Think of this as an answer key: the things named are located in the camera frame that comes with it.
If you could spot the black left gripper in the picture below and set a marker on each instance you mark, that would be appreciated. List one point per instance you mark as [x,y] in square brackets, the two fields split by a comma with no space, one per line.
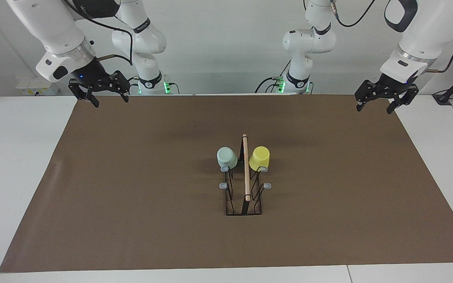
[394,88]

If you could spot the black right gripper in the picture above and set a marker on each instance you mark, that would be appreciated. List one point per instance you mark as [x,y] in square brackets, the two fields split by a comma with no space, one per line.
[92,75]

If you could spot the yellow plastic cup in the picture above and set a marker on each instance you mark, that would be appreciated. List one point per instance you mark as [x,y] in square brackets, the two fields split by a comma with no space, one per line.
[260,159]

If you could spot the pale green plastic cup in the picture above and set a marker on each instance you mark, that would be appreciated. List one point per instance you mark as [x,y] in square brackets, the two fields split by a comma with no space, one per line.
[226,157]

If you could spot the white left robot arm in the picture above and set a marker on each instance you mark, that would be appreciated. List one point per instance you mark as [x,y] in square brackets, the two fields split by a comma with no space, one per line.
[427,31]

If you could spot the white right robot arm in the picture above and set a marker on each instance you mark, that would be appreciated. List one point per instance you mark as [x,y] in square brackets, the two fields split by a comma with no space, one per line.
[49,23]

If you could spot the white power strip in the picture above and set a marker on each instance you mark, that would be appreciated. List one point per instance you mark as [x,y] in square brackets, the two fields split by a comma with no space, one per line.
[30,88]

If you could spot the brown table mat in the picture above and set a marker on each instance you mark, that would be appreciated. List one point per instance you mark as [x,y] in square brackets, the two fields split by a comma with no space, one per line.
[151,236]

